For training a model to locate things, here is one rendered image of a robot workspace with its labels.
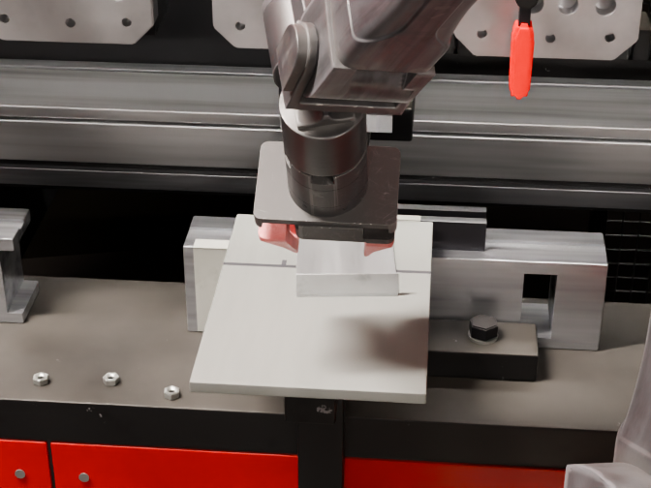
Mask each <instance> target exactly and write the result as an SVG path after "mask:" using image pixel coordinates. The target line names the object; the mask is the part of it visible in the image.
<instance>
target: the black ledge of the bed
mask: <svg viewBox="0 0 651 488"><path fill-rule="evenodd" d="M23 278H24V280H29V281H38V283H39V292H38V294H37V296H36V298H35V300H34V302H33V304H32V307H31V309H30V311H29V313H28V315H27V317H26V319H25V321H24V322H23V323H18V322H0V437H2V438H20V439H38V440H56V441H74V442H109V443H126V444H145V445H162V446H181V447H198V448H217V449H234V450H253V451H270V452H289V453H297V423H295V422H286V421H285V397H278V396H260V395H240V394H222V393H202V392H190V383H189V382H190V378H191V375H192V372H193V368H194V365H195V361H196V358H197V354H198V351H199V347H200V344H201V340H202V334H203V332H200V331H189V330H188V323H187V308H186V291H185V283H176V282H154V281H133V280H112V279H90V278H69V277H48V276H26V275H23ZM650 314H651V304H645V303H624V302H604V309H603V318H602V326H601V335H600V342H599V349H598V350H597V351H586V350H565V349H545V348H538V349H539V363H538V373H537V379H536V380H535V381H507V380H488V379H468V378H449V377H429V376H427V386H426V403H425V404H412V403H392V402H373V401H355V400H345V447H344V456H360V457H379V458H396V459H415V460H432V461H451V462H468V463H486V464H504V465H522V466H540V467H558V468H566V467H567V465H572V464H595V463H613V458H614V450H615V442H616V437H617V433H618V430H619V428H620V426H621V424H622V423H623V421H624V420H625V418H626V416H627V413H628V410H629V407H630V404H631V402H632V398H633V395H634V391H635V388H636V382H637V378H638V373H639V369H640V365H641V361H642V357H643V353H644V348H645V343H646V338H647V332H648V326H649V321H650ZM40 372H43V373H46V374H48V384H45V385H43V386H38V385H36V384H33V377H34V375H35V374H37V373H40ZM106 373H116V374H117V375H118V376H119V380H120V382H119V383H118V384H117V385H115V386H106V385H105V384H104V383H103V376H104V375H105V374H106ZM171 385H173V386H176V387H179V398H177V399H174V400H169V399H166V398H165V396H164V391H165V388H166V387H169V386H171Z"/></svg>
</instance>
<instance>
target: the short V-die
mask: <svg viewBox="0 0 651 488"><path fill-rule="evenodd" d="M397 215H412V216H420V221H421V222H432V223H433V236H432V249H438V250H460V251H483V252H484V249H485V235H486V207H470V206H446V205H422V204H398V212H397Z"/></svg>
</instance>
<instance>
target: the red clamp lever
mask: <svg viewBox="0 0 651 488"><path fill-rule="evenodd" d="M538 1H539V0H515V2H516V4H517V6H518V7H519V12H518V20H516V21H515V22H514V25H513V28H512V32H511V57H510V74H509V87H510V90H511V95H512V96H515V97H516V99H519V100H521V98H523V97H527V95H528V91H529V90H530V85H531V74H532V65H533V55H534V44H535V40H534V28H533V24H532V20H530V19H531V9H532V8H534V7H535V6H536V5H537V3H538Z"/></svg>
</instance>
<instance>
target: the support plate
mask: <svg viewBox="0 0 651 488"><path fill-rule="evenodd" d="M258 231H259V227H258V226H257V225H256V223H255V218H254V215H248V214H237V215H236V219H235V222H234V226H233V229H232V235H231V239H230V242H229V246H228V249H227V252H226V255H225V259H224V262H240V263H262V264H282V259H284V260H286V261H287V263H286V265H296V253H294V252H292V251H290V250H288V249H286V248H283V247H279V246H276V245H272V244H269V243H265V242H262V241H261V240H260V238H259V234H258ZM432 236H433V223H432V222H411V221H397V228H396V231H395V235H394V243H393V252H394V261H395V270H416V271H431V261H432ZM430 287H431V274H423V273H402V272H399V287H398V296H296V268H292V267H271V266H249V265H227V264H223V266H222V269H221V273H220V276H219V280H218V284H217V287H216V291H215V293H214V297H213V300H212V304H211V307H210V311H209V314H208V318H207V321H206V325H205V328H204V332H203V334H202V338H201V344H200V347H199V351H198V354H197V358H196V361H195V365H194V368H193V372H192V375H191V378H190V382H189V384H190V392H202V393H222V394H240V395H260V396H278V397H297V398H317V399H335V400H355V401H373V402H392V403H412V404H425V403H426V387H427V361H428V336H429V312H430Z"/></svg>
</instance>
